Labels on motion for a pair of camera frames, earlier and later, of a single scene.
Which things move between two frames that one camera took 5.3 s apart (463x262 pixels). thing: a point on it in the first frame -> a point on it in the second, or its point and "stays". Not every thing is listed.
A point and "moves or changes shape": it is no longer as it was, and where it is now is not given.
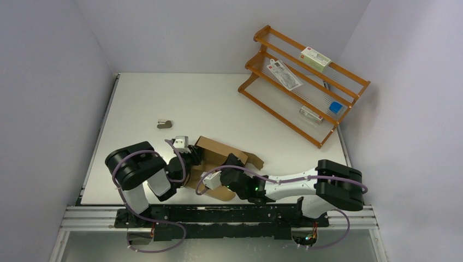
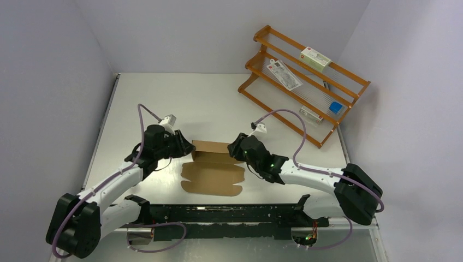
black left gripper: x=196 y=154 -> x=183 y=147
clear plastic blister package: x=288 y=79 stays
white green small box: x=315 y=59 stays
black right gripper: x=232 y=160 -> x=234 y=148
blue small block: x=334 y=107 stays
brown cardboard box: x=213 y=157 moves or changes shape
